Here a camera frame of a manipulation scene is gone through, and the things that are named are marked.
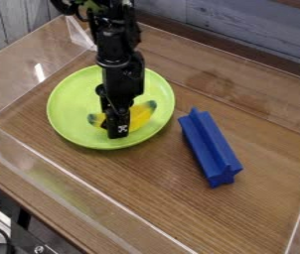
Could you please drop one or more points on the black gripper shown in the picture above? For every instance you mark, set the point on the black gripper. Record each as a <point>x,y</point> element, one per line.
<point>122,85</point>

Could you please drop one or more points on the yellow toy banana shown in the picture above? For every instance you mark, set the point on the yellow toy banana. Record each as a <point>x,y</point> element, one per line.
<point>141,113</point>

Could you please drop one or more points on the blue star-shaped block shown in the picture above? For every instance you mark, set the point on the blue star-shaped block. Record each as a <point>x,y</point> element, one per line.
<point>212,150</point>

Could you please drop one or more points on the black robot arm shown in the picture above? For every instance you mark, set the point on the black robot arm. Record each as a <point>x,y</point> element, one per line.
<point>117,35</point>

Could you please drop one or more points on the green round plate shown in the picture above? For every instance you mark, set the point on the green round plate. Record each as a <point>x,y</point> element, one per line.
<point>74,100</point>

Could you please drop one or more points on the clear acrylic corner bracket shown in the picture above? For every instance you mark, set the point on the clear acrylic corner bracket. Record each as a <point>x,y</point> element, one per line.
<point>78,35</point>

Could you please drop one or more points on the clear acrylic front wall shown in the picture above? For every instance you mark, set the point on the clear acrylic front wall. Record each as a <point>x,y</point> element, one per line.
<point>97,224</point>

